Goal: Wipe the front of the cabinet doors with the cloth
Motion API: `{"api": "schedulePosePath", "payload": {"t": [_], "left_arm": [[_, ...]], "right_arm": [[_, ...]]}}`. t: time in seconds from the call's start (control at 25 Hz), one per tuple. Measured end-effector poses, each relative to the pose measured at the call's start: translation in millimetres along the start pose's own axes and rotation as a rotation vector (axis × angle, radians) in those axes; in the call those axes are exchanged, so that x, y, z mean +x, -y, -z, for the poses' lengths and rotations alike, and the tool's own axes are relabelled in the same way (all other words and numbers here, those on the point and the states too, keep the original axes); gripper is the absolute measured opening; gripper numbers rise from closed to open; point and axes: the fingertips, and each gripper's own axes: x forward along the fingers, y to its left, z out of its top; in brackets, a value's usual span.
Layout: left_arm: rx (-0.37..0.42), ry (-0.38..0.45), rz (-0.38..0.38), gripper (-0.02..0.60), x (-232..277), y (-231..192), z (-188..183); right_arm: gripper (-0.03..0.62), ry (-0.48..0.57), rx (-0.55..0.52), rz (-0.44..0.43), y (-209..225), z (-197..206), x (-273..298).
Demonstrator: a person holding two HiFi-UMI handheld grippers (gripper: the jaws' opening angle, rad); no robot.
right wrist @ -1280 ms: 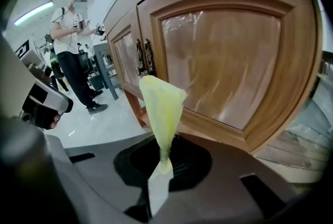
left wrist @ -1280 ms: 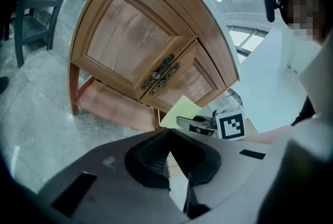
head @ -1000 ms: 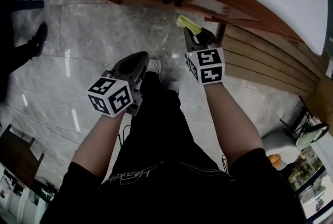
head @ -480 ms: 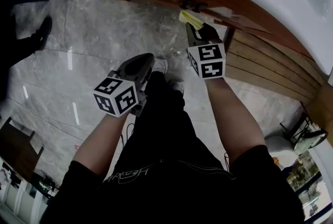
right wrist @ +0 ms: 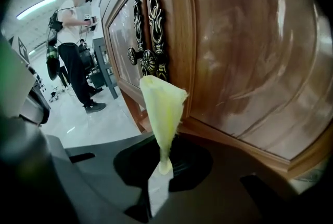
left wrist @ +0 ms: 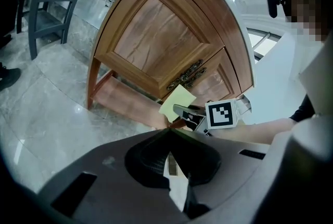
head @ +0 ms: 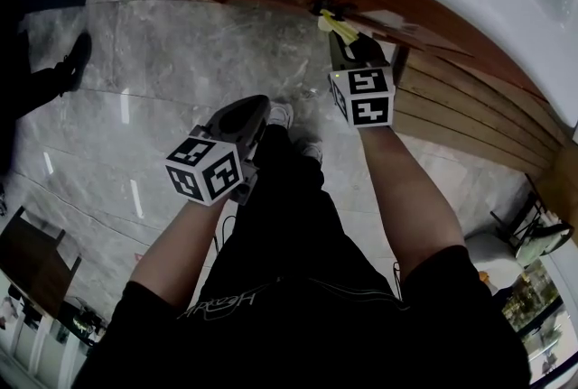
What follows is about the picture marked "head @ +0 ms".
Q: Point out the dark wooden table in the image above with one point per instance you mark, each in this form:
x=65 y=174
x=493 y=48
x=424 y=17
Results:
x=31 y=256

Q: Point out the pale green bag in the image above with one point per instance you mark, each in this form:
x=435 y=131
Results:
x=542 y=245

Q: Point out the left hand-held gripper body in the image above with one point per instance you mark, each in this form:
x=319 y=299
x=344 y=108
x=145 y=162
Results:
x=207 y=173

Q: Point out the glass window panel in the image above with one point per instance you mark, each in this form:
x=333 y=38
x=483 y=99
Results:
x=537 y=315

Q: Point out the wooden step platform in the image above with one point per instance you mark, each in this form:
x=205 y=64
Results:
x=460 y=107

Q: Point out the orange cushion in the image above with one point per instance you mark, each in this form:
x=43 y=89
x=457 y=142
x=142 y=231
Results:
x=483 y=276

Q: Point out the dark round-back chair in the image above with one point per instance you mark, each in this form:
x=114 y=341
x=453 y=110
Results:
x=506 y=227

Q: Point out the white shelf unit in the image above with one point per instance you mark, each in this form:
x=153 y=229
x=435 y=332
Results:
x=27 y=342

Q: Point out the person's right forearm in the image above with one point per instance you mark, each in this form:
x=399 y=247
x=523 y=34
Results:
x=406 y=197

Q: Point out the white round armchair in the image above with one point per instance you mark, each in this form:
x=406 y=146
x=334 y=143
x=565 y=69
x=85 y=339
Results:
x=487 y=252

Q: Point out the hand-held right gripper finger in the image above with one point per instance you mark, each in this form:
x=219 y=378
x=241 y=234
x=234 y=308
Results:
x=368 y=51
x=338 y=51

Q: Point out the person's black shirt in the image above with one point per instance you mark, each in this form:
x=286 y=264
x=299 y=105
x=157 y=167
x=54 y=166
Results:
x=316 y=333

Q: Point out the yellow cloth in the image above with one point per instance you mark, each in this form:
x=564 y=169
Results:
x=336 y=24

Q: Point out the large cardboard sheet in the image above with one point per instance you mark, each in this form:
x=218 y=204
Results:
x=564 y=184

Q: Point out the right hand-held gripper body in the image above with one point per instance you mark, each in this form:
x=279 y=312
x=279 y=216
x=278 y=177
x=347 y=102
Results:
x=366 y=98

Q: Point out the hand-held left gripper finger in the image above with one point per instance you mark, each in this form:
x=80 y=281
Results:
x=257 y=125
x=235 y=116

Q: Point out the person's white shoe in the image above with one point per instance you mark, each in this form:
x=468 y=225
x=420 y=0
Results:
x=311 y=150
x=282 y=114

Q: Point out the person's left forearm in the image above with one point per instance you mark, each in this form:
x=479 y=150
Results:
x=180 y=252

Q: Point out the person's black trousers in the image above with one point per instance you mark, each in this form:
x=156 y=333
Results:
x=280 y=206

